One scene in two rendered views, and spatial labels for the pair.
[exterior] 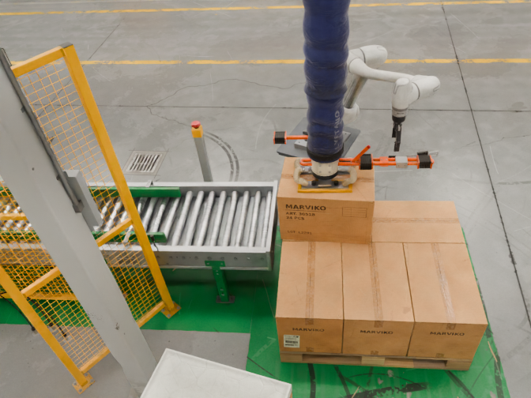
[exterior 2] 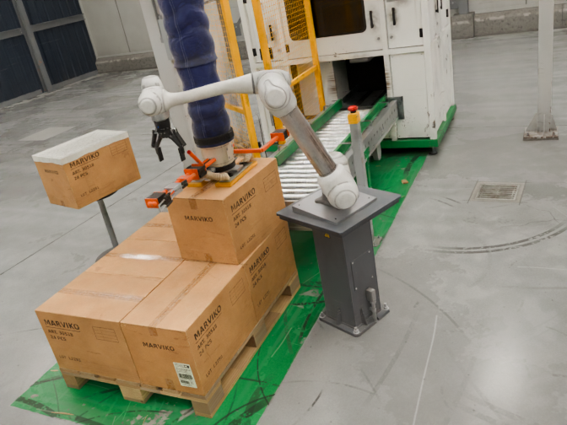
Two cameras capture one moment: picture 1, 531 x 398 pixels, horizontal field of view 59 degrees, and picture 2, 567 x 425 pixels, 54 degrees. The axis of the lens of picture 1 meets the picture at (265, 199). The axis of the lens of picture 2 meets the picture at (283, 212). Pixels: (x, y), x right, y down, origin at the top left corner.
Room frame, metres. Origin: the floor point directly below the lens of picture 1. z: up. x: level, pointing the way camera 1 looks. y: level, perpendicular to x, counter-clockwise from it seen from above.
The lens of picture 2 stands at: (3.53, -3.19, 2.01)
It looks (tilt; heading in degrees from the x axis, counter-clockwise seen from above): 24 degrees down; 108
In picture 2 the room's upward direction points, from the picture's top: 11 degrees counter-clockwise
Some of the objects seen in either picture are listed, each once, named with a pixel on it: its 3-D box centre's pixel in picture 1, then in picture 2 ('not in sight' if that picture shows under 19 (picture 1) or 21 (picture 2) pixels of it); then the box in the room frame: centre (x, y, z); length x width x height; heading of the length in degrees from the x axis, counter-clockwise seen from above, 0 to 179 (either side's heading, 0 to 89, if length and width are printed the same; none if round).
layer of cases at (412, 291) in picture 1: (370, 272); (179, 287); (1.93, -0.65, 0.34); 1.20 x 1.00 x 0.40; 80
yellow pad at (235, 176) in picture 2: not in sight; (236, 171); (2.37, -0.41, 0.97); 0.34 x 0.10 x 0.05; 80
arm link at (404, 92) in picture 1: (404, 91); (153, 92); (2.21, -0.82, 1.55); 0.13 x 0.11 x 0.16; 109
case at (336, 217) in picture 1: (326, 200); (229, 207); (2.27, -0.41, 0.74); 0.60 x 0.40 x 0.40; 76
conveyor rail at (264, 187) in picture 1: (131, 193); (362, 151); (2.87, 1.06, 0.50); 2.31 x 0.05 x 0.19; 80
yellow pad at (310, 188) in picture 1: (325, 184); (208, 171); (2.18, -0.38, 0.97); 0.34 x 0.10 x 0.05; 80
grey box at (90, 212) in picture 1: (69, 198); (173, 37); (1.58, 0.86, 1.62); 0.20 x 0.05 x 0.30; 80
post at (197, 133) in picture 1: (208, 178); (362, 180); (2.94, 0.44, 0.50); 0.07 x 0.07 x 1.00; 80
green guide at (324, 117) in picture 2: (54, 239); (309, 128); (2.35, 1.51, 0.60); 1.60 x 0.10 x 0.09; 80
